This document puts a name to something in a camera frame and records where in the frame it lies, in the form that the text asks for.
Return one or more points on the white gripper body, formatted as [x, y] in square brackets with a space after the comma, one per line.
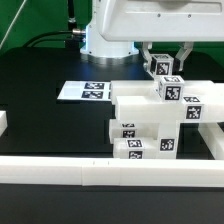
[161, 20]

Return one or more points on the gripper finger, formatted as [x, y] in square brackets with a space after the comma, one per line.
[145, 50]
[184, 51]

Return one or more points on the white cube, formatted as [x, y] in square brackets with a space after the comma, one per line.
[162, 64]

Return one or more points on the white cube marker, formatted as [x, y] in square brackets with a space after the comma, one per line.
[170, 88]

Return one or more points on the white chair back frame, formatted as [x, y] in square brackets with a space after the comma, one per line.
[139, 102]

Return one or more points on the white chair seat part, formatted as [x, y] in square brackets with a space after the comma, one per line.
[167, 140]

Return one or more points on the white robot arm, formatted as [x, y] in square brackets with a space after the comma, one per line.
[99, 49]

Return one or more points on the white right fence bar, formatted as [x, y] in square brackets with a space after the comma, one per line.
[213, 136]

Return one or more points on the white fence bar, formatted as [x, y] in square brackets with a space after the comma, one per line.
[111, 172]
[213, 136]

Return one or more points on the white diagonal rod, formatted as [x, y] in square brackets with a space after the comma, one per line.
[12, 23]

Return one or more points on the white left fence block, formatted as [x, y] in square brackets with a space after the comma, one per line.
[3, 122]

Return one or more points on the white front fence bar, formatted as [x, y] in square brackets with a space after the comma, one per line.
[111, 172]

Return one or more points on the black cable connector post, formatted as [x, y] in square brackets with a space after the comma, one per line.
[76, 35]

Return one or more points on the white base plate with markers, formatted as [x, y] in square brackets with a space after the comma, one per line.
[85, 90]

